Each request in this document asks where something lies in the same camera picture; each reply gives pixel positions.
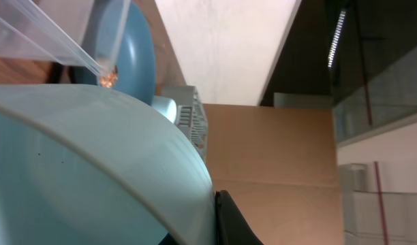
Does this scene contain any dark blue bowl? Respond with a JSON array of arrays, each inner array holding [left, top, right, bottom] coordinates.
[[69, 3, 156, 105]]

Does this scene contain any light blue small bowl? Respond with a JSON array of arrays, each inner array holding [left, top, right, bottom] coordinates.
[[0, 84, 216, 244]]

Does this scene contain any grey dishwasher rack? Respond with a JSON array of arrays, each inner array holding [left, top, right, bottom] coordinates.
[[161, 86, 209, 162]]

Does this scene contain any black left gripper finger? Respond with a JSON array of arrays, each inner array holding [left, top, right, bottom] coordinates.
[[215, 190, 263, 245]]

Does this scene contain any brown cardboard board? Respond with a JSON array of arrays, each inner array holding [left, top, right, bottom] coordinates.
[[204, 104, 343, 244]]

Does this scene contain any clear plastic bin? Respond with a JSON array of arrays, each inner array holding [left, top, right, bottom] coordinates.
[[0, 0, 131, 76]]

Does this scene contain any light blue cup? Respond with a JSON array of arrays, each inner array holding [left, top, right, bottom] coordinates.
[[151, 96, 177, 123]]

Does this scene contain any brown food scrap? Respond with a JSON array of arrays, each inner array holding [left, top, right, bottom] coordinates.
[[98, 66, 119, 88]]

